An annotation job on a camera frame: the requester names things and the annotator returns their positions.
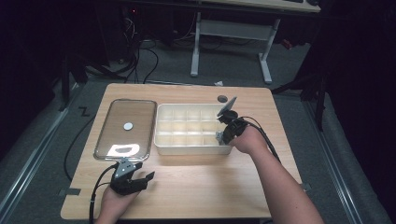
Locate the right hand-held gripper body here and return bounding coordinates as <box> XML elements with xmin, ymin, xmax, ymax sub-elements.
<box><xmin>216</xmin><ymin>95</ymin><xmax>250</xmax><ymax>147</ymax></box>

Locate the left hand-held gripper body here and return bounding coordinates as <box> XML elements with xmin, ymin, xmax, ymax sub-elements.
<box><xmin>109</xmin><ymin>157</ymin><xmax>149</xmax><ymax>197</ymax></box>

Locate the white divided storage box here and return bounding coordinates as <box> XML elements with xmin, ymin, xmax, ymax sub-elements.
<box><xmin>153</xmin><ymin>103</ymin><xmax>234</xmax><ymax>156</ymax></box>

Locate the person's right hand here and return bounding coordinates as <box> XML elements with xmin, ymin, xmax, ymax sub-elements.
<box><xmin>229</xmin><ymin>125</ymin><xmax>269</xmax><ymax>156</ymax></box>

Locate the person's left hand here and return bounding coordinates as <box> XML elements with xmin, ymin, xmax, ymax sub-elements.
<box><xmin>100</xmin><ymin>186</ymin><xmax>140</xmax><ymax>217</ymax></box>

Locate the clear plastic box lid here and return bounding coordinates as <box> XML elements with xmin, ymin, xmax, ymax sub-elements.
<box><xmin>93</xmin><ymin>98</ymin><xmax>158</xmax><ymax>162</ymax></box>

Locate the grey tape patch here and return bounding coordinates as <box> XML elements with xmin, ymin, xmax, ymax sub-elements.
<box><xmin>58</xmin><ymin>188</ymin><xmax>82</xmax><ymax>197</ymax></box>

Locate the dark metal stand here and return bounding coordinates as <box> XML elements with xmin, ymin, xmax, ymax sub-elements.
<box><xmin>57</xmin><ymin>52</ymin><xmax>90</xmax><ymax>112</ymax></box>
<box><xmin>270</xmin><ymin>55</ymin><xmax>331</xmax><ymax>133</ymax></box>

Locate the white-framed wooden desk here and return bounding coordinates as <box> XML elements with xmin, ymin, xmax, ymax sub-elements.
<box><xmin>190</xmin><ymin>0</ymin><xmax>322</xmax><ymax>85</ymax></box>

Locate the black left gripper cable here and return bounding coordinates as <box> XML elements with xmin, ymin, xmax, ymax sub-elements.
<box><xmin>88</xmin><ymin>163</ymin><xmax>121</xmax><ymax>224</ymax></box>

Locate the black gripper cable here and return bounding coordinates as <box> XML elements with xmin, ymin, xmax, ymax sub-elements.
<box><xmin>239</xmin><ymin>116</ymin><xmax>282</xmax><ymax>164</ymax></box>
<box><xmin>88</xmin><ymin>163</ymin><xmax>121</xmax><ymax>224</ymax></box>

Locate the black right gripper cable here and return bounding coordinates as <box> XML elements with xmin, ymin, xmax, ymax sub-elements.
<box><xmin>239</xmin><ymin>116</ymin><xmax>282</xmax><ymax>164</ymax></box>

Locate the black floor cable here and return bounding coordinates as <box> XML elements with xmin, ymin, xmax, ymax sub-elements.
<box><xmin>63</xmin><ymin>114</ymin><xmax>98</xmax><ymax>182</ymax></box>

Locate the metal floor rail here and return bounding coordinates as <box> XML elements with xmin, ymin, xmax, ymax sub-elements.
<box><xmin>304</xmin><ymin>101</ymin><xmax>366</xmax><ymax>224</ymax></box>
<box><xmin>0</xmin><ymin>83</ymin><xmax>82</xmax><ymax>217</ymax></box>

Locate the bundle of black cables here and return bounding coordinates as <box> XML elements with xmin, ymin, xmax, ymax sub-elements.
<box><xmin>120</xmin><ymin>8</ymin><xmax>161</xmax><ymax>85</ymax></box>

